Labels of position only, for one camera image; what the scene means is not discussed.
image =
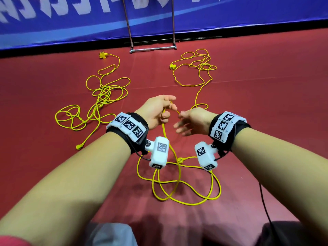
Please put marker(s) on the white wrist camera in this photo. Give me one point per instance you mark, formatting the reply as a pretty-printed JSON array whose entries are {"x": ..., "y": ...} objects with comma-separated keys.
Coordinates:
[
  {"x": 206, "y": 156},
  {"x": 159, "y": 152}
]

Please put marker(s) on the metal rack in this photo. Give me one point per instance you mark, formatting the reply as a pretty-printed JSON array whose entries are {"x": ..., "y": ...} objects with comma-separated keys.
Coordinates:
[{"x": 152, "y": 48}]

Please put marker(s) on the black marker wristband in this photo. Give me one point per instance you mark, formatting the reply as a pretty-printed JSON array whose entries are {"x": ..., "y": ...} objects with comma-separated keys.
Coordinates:
[
  {"x": 128, "y": 130},
  {"x": 228, "y": 128}
]

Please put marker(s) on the blue banner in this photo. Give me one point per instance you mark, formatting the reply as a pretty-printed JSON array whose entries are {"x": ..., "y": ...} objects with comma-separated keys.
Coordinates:
[{"x": 246, "y": 12}]

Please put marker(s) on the person's right hand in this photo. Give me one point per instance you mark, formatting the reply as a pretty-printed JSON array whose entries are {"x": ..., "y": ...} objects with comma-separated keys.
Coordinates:
[{"x": 197, "y": 122}]

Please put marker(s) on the person's left hand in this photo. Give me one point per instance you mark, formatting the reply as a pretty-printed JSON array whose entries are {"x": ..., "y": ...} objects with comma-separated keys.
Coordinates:
[{"x": 153, "y": 109}]

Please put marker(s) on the person's left forearm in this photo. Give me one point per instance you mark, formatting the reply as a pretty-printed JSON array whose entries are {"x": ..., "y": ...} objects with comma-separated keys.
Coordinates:
[{"x": 61, "y": 192}]

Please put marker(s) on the pink shirt sleeve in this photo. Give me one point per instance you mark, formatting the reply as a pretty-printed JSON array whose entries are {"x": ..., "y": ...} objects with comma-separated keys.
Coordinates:
[{"x": 13, "y": 241}]

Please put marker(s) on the person's right forearm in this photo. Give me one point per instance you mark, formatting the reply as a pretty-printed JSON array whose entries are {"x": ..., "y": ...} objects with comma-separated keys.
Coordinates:
[{"x": 287, "y": 171}]

